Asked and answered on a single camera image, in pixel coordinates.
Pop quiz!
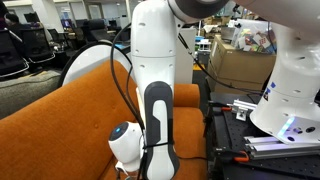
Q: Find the large cardboard box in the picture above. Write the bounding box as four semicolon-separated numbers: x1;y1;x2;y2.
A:
207;35;276;94

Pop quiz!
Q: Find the black lamp power cable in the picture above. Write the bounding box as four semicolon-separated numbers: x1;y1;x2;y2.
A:
176;155;208;161

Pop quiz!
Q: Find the orange fabric sofa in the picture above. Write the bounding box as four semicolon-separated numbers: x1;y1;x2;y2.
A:
0;59;208;180

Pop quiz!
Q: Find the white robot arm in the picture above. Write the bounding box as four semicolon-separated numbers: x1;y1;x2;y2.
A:
112;0;320;180

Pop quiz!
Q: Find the white round black-rimmed panel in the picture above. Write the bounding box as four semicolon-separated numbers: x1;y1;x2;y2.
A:
58;40;132;87

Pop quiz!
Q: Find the box of colourful items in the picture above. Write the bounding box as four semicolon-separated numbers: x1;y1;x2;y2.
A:
231;19;277;54

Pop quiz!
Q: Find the black perforated robot table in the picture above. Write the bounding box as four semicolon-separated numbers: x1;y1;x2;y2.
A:
206;92;320;180

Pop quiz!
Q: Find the black office chair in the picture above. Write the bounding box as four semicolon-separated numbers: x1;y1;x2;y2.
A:
0;13;29;77

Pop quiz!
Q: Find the silver aluminium rail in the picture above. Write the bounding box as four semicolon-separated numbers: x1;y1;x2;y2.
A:
244;136;320;160

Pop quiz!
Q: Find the orange handled clamp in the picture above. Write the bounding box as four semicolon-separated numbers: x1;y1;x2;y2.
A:
215;148;250;163

